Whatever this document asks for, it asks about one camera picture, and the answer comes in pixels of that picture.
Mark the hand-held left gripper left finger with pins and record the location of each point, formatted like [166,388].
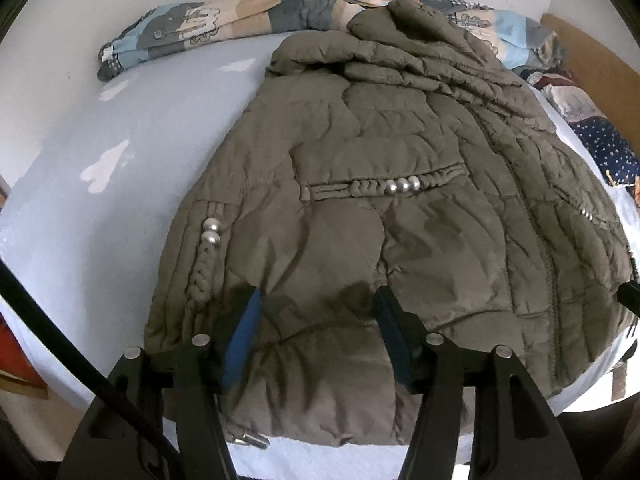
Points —
[245,340]

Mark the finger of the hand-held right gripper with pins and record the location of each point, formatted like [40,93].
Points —
[630,296]

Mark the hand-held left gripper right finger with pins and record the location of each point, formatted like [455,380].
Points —
[395,340]

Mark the olive quilted hooded jacket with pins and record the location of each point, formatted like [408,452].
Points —
[400,240]

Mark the navy star print pillow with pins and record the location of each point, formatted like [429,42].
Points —
[610,150]

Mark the bed with light blue sheet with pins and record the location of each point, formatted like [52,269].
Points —
[125,185]

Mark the striped red and white pillow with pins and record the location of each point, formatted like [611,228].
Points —
[557,90]

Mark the red box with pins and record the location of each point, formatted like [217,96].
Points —
[12,355]

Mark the wooden headboard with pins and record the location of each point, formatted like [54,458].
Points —
[590,60]

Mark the patterned patchwork quilt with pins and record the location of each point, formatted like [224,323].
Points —
[200,20]

